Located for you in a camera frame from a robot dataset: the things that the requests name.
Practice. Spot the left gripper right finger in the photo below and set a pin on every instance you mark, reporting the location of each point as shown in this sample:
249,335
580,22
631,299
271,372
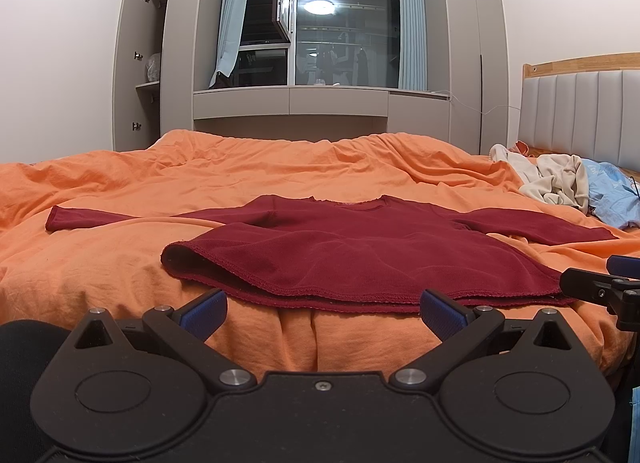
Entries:
464,334

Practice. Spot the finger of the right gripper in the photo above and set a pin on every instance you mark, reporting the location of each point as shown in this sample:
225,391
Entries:
594,287
624,266

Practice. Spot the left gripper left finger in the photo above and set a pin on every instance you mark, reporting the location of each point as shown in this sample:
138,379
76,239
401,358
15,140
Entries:
181,334

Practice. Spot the dark red sweater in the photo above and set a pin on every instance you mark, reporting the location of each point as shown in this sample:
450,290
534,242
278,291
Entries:
372,257

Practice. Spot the light blue garment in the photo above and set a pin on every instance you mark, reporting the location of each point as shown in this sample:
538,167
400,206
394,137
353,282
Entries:
613,196

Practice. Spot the beige garment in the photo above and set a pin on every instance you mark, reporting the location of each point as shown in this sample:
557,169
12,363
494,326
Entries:
558,179

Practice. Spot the grey padded headboard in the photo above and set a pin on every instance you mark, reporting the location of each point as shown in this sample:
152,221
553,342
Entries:
587,106

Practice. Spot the grey built-in wardrobe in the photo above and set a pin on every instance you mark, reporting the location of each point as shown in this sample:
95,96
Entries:
466,102

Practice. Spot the plastic bag on shelf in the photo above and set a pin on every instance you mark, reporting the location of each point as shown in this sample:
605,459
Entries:
152,68

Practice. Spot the right light blue curtain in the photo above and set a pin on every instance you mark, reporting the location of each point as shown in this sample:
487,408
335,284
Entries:
412,49

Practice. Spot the light blue curtain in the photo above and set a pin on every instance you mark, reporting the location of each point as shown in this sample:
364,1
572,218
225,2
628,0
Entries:
412,49
232,13

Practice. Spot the open wardrobe door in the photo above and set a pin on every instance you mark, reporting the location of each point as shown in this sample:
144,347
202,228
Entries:
135,102

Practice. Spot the window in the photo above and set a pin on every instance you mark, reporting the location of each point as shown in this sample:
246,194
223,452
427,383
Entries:
317,42

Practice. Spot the left light blue curtain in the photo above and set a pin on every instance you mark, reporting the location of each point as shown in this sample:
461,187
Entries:
232,13

